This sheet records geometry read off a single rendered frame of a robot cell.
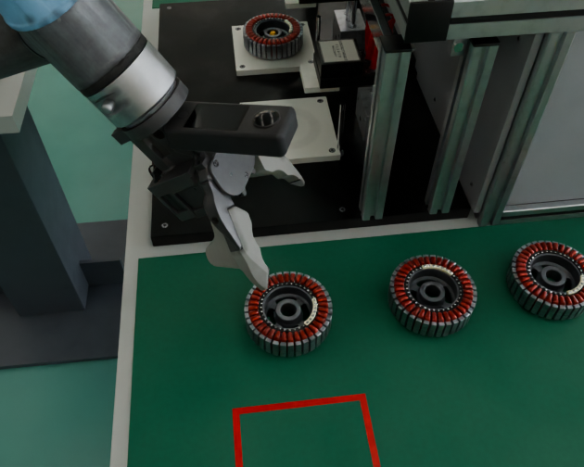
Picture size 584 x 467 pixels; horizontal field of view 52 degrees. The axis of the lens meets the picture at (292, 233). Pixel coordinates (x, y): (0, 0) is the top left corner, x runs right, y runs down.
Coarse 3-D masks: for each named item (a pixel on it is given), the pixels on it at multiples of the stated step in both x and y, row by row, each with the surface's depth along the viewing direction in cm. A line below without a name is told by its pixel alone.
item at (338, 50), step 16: (320, 48) 89; (336, 48) 89; (352, 48) 89; (320, 64) 87; (336, 64) 87; (352, 64) 87; (368, 64) 90; (304, 80) 91; (320, 80) 88; (336, 80) 88; (352, 80) 89; (368, 80) 89
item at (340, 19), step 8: (336, 16) 113; (344, 16) 113; (360, 16) 113; (336, 24) 112; (344, 24) 111; (360, 24) 111; (336, 32) 113; (344, 32) 110; (352, 32) 110; (360, 32) 110; (360, 40) 111; (360, 48) 113
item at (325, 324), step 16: (288, 272) 80; (256, 288) 78; (272, 288) 78; (288, 288) 79; (304, 288) 78; (320, 288) 78; (256, 304) 76; (272, 304) 79; (288, 304) 78; (304, 304) 79; (320, 304) 76; (256, 320) 75; (288, 320) 76; (320, 320) 75; (256, 336) 74; (272, 336) 73; (288, 336) 73; (304, 336) 73; (320, 336) 74; (288, 352) 74; (304, 352) 75
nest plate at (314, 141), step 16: (320, 96) 104; (304, 112) 101; (320, 112) 101; (304, 128) 99; (320, 128) 99; (304, 144) 96; (320, 144) 96; (336, 144) 96; (304, 160) 95; (320, 160) 95
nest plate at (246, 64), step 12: (240, 36) 116; (240, 48) 113; (300, 48) 113; (312, 48) 113; (240, 60) 111; (252, 60) 111; (264, 60) 111; (276, 60) 111; (288, 60) 111; (300, 60) 111; (312, 60) 111; (240, 72) 109; (252, 72) 110; (264, 72) 110; (276, 72) 110
